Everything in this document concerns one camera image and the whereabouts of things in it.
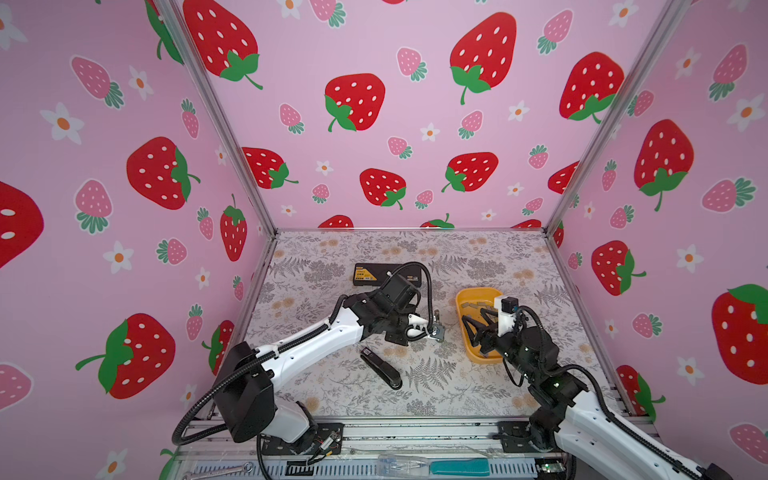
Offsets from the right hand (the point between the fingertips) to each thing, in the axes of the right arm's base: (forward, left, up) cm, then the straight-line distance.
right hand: (471, 315), depth 76 cm
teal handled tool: (-31, 0, -17) cm, 35 cm away
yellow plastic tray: (+15, -3, -17) cm, 23 cm away
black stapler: (-12, +21, -14) cm, 28 cm away
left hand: (-1, +14, -3) cm, 14 cm away
